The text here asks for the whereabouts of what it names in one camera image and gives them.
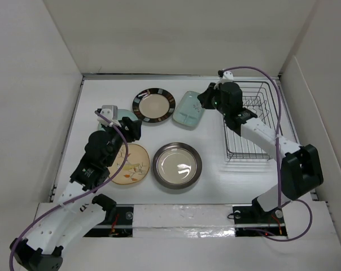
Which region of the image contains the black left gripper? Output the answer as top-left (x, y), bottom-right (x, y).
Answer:
top-left (102, 117), bottom-right (140, 167)

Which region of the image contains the black wire dish rack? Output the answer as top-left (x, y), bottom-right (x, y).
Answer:
top-left (223, 80), bottom-right (282, 163)

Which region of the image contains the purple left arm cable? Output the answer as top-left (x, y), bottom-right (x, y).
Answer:
top-left (8, 110), bottom-right (129, 271)

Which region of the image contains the white foam front rail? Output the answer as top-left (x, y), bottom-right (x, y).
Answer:
top-left (132, 204), bottom-right (235, 239)

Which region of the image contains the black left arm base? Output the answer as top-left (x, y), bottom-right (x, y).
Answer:
top-left (84, 205), bottom-right (134, 238)

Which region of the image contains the teal round floral plate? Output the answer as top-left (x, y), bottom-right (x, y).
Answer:
top-left (97, 109), bottom-right (138, 131)

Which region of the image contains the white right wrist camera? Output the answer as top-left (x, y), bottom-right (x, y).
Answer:
top-left (218, 70), bottom-right (234, 84)

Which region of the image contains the yellow bird pattern plate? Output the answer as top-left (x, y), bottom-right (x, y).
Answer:
top-left (112, 143), bottom-right (150, 185)

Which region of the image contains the teal rectangular divided plate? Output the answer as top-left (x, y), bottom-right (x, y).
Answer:
top-left (172, 91), bottom-right (205, 130)

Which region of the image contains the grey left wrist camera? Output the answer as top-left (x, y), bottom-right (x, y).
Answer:
top-left (100, 105), bottom-right (118, 121)

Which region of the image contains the dark striped rim plate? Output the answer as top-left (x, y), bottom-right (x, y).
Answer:
top-left (132, 88), bottom-right (176, 123)

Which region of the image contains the grey rim cream plate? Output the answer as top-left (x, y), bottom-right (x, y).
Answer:
top-left (152, 142), bottom-right (203, 190)

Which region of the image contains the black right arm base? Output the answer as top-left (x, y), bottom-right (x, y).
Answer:
top-left (227, 206), bottom-right (287, 237)

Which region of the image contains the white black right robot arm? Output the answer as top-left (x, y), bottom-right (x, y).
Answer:
top-left (198, 82), bottom-right (323, 222)

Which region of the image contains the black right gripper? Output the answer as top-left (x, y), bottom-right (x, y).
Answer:
top-left (198, 82), bottom-right (229, 116)

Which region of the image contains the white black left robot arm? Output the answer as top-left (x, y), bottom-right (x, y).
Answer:
top-left (9, 117), bottom-right (142, 270)

